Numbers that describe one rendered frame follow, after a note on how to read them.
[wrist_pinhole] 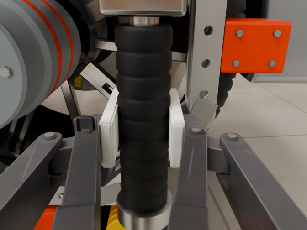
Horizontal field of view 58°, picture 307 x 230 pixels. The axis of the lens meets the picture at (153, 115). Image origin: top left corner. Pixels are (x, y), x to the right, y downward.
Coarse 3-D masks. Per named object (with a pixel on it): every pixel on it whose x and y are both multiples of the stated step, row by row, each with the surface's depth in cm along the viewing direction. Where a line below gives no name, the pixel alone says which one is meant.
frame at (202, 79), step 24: (192, 0) 39; (216, 0) 35; (192, 24) 40; (216, 24) 36; (192, 48) 38; (216, 48) 38; (192, 72) 39; (216, 72) 39; (192, 96) 40; (216, 96) 40; (0, 168) 50; (120, 168) 47
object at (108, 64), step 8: (88, 0) 60; (112, 16) 65; (104, 24) 62; (112, 24) 66; (104, 32) 62; (112, 32) 67; (80, 56) 64; (104, 56) 69; (112, 56) 69; (104, 64) 70; (112, 64) 70; (112, 72) 70; (72, 80) 71; (80, 88) 72; (88, 88) 72
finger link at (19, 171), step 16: (32, 144) 14; (48, 144) 14; (16, 160) 12; (32, 160) 12; (48, 160) 13; (0, 176) 11; (16, 176) 11; (32, 176) 12; (48, 176) 13; (64, 176) 15; (0, 192) 10; (16, 192) 10; (32, 192) 12; (48, 192) 13; (0, 208) 10; (16, 208) 10; (32, 208) 12; (0, 224) 10; (16, 224) 10; (32, 224) 12
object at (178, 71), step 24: (72, 0) 45; (96, 0) 45; (96, 24) 48; (96, 48) 48; (96, 72) 50; (72, 96) 51; (24, 120) 53; (48, 120) 69; (72, 120) 53; (0, 144) 54; (24, 144) 57
